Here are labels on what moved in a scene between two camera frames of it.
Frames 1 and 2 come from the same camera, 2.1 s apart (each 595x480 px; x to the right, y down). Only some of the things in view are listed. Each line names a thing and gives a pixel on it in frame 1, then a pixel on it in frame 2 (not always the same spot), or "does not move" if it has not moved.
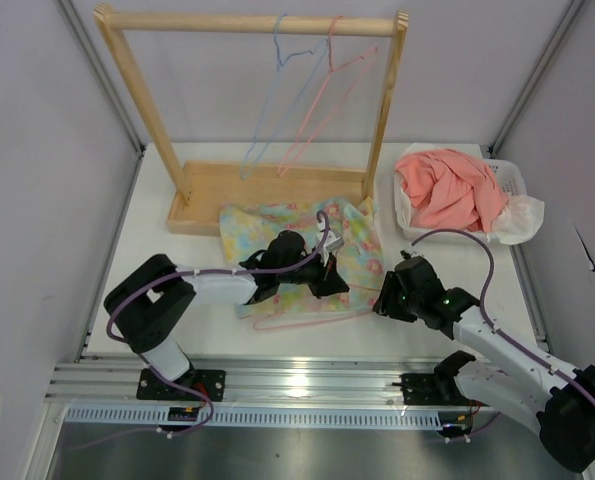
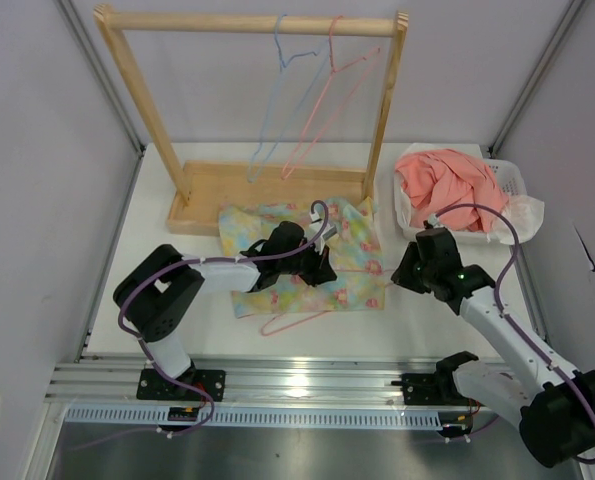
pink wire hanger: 362,313 to 321,313
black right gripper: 386,303 to 402,274
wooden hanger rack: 199,191 does not move
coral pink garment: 445,189 does not move
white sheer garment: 519,221 does not move
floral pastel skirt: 247,228 does not move
